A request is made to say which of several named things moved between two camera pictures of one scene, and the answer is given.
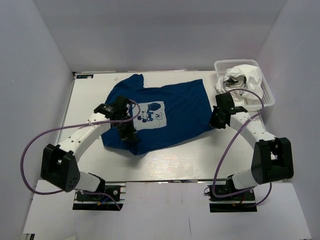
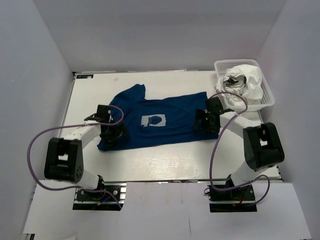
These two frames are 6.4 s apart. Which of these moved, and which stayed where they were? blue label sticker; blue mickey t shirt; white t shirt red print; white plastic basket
Moved: blue mickey t shirt
Stayed: white plastic basket; blue label sticker; white t shirt red print
